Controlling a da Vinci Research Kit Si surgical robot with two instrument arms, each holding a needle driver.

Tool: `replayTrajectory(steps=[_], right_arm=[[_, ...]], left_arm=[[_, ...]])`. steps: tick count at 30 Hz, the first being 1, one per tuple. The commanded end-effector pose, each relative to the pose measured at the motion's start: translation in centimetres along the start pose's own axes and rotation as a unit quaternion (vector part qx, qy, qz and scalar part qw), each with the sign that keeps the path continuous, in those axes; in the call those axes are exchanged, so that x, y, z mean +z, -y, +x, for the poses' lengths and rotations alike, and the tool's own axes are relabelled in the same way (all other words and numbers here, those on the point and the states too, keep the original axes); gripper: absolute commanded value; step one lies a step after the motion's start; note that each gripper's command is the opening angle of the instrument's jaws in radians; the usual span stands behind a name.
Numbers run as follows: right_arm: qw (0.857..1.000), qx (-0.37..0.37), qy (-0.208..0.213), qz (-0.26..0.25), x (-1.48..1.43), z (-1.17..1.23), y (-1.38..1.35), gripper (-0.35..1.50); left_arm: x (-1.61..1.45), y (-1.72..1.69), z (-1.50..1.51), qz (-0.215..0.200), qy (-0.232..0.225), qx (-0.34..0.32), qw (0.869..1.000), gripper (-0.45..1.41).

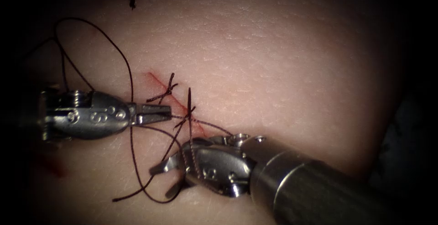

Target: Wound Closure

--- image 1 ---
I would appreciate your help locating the tissue pad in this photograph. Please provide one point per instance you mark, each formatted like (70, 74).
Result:
(273, 64)

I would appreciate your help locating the left arm needle driver jaw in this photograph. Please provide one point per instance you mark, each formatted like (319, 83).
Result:
(152, 118)
(154, 109)

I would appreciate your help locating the black thread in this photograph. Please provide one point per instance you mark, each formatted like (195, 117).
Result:
(132, 84)

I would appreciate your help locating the right arm needle driver jaw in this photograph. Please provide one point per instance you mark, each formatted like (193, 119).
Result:
(167, 164)
(178, 188)

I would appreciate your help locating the black stitching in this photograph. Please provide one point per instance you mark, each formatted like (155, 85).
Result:
(167, 91)

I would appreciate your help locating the dark right arm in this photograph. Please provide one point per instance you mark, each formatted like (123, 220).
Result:
(308, 190)

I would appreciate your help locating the dark left arm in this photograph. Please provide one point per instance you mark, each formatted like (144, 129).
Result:
(32, 115)

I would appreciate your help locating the right arm needle driver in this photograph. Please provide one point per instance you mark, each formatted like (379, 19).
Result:
(219, 166)

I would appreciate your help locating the left arm needle driver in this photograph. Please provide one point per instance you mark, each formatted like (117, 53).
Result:
(92, 115)

